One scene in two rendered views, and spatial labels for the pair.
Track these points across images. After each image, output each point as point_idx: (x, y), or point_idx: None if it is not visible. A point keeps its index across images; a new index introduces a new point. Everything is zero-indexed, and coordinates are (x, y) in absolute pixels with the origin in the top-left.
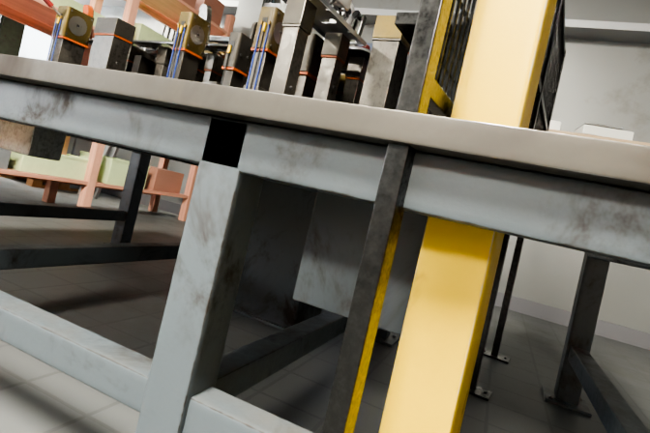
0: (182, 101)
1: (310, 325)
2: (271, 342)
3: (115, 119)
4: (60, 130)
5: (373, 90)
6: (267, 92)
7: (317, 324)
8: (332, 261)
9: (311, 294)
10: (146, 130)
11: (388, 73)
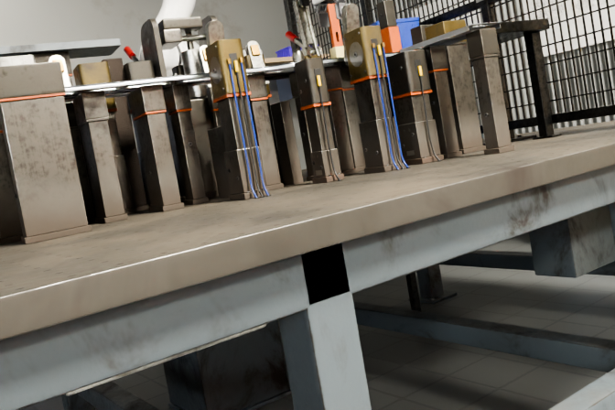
0: None
1: (470, 321)
2: (537, 332)
3: (587, 188)
4: (549, 224)
5: (464, 91)
6: None
7: (464, 319)
8: (586, 234)
9: (584, 265)
10: (609, 187)
11: (469, 74)
